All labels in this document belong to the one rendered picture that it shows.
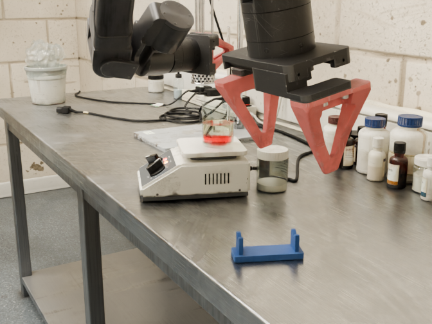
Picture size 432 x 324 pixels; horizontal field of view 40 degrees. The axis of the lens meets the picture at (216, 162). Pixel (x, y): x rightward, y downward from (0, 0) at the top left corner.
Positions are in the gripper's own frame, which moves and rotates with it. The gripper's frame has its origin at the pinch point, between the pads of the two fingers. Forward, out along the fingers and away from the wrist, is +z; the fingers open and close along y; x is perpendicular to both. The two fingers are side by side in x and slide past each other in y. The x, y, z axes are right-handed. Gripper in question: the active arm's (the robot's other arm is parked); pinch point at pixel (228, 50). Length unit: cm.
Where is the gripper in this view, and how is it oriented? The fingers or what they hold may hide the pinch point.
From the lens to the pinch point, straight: 108.6
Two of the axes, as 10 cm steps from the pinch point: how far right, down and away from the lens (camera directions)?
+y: -6.7, -2.0, 7.1
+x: 0.0, 9.6, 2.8
